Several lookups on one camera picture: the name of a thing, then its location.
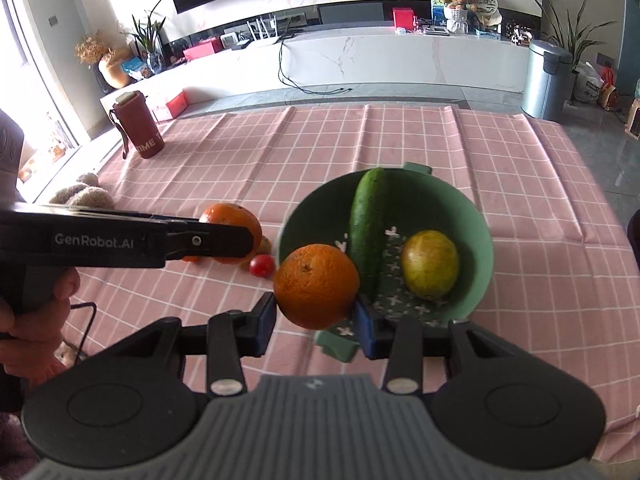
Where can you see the small white device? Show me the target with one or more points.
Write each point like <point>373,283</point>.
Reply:
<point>231,40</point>

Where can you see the red shopping bag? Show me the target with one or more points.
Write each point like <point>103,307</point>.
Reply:
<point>607,90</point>

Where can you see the small yellow-brown fruit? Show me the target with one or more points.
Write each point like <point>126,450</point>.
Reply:
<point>265,246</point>

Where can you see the green cucumber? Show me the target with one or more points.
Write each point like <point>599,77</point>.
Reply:
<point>367,220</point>

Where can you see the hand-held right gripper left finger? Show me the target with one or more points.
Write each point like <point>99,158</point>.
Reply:
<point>264,321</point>

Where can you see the green bowl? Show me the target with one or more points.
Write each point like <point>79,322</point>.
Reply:
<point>450,200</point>

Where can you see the tall leafy potted plant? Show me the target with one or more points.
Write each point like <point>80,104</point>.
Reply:
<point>570,35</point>

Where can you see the silver pedal trash can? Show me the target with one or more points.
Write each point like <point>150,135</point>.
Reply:
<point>545,85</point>

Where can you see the pink gift box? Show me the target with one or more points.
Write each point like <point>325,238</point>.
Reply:
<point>172,106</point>

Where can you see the pink checked tablecloth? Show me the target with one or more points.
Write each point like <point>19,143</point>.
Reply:
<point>500,160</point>

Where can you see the pink flat box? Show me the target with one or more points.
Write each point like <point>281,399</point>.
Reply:
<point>202,51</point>

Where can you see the person's left hand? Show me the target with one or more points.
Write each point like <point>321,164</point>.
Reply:
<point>35,340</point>

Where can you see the fuzzy beige cloth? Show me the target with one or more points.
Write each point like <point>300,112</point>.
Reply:
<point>82,195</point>

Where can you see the yellow-green mango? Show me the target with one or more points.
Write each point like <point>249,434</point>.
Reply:
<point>430,265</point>

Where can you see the white router with antennas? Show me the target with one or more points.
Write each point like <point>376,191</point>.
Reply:
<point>262,32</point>

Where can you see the black white figurine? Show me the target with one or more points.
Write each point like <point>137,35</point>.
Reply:
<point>517,34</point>

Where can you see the small white heater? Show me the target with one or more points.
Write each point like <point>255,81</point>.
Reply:
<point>634,117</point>

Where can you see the white plastic bag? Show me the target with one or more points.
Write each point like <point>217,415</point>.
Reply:
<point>587,85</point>

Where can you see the green plant in glass vase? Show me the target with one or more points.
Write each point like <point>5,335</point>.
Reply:
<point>150,45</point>

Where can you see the tan round vase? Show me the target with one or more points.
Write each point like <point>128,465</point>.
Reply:
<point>116,74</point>

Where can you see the green blue picture card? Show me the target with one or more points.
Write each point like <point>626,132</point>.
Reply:
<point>437,2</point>

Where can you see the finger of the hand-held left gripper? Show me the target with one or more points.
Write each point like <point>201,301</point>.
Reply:
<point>220,242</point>

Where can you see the red box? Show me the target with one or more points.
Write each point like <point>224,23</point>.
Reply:
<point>403,17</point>

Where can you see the round white printed fan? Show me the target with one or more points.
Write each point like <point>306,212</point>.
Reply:
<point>484,1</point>

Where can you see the white marble tv console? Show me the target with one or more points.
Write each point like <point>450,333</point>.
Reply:
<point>400,60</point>

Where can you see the large orange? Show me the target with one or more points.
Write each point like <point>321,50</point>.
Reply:
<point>316,286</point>
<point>227,215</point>

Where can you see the dried flower bunch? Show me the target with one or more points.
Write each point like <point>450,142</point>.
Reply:
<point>92,47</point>

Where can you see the blue snack packet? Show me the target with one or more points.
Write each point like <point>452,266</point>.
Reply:
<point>135,67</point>

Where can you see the red cherry tomato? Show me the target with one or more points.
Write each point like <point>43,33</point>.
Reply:
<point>261,266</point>

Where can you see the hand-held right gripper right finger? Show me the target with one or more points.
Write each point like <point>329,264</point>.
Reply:
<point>366,331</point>

